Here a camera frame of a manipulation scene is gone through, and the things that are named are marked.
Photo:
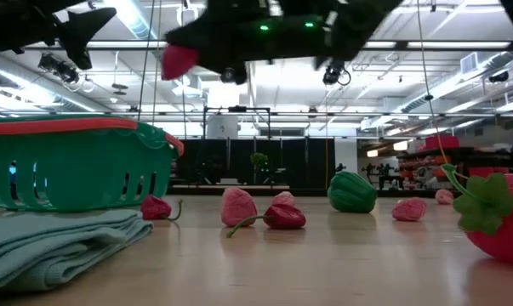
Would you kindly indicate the storage shelf with red bins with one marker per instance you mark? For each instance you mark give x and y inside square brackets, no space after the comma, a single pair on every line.
[434,161]

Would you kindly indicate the thin black overhead rail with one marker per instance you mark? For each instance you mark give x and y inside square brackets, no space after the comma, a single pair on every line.
[366,114]

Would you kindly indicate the black metal rig frame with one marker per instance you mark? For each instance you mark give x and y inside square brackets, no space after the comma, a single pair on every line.
[402,44]

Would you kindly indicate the small green potted plant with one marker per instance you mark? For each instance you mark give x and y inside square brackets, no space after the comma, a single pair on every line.
[259,160]

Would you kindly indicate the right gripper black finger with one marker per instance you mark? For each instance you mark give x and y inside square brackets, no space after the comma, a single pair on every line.
[194,36]
[211,57]

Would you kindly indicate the white box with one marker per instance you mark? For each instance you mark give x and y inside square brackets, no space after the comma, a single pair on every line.
[222,127]

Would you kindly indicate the red storage bin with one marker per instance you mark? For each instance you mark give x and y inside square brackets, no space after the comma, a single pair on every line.
[442,143]

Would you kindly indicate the black ceiling spotlight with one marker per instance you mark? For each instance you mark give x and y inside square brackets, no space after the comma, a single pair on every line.
[60,68]
[498,77]
[332,74]
[239,77]

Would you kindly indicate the black partition screen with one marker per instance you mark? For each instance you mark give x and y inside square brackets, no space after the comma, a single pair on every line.
[294,163]

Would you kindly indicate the dark red toy chili pepper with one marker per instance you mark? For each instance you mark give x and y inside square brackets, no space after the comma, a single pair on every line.
[154,208]
[286,217]

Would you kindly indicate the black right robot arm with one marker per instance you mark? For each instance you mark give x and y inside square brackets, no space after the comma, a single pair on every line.
[366,25]

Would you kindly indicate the green basket with orange rim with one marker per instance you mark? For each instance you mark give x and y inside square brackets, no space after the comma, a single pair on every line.
[69,170]

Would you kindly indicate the red toy fruit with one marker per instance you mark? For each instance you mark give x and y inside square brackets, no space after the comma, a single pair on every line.
[177,63]

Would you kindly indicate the folded teal cloth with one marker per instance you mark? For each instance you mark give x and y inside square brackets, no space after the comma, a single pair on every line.
[47,246]

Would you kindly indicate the black stand frame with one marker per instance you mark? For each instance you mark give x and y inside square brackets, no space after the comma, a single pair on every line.
[237,109]

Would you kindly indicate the green toy bell pepper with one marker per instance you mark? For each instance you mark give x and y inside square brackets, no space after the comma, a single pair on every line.
[351,193]

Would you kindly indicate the pink toy raspberry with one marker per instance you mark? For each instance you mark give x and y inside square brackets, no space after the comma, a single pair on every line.
[409,209]
[444,196]
[284,198]
[238,207]

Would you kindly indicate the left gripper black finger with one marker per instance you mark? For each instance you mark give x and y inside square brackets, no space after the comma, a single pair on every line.
[88,21]
[79,51]

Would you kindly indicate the large red toy strawberry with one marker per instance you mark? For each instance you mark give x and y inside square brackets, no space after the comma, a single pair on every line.
[511,238]

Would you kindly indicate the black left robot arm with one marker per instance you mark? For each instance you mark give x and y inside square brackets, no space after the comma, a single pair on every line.
[5,25]

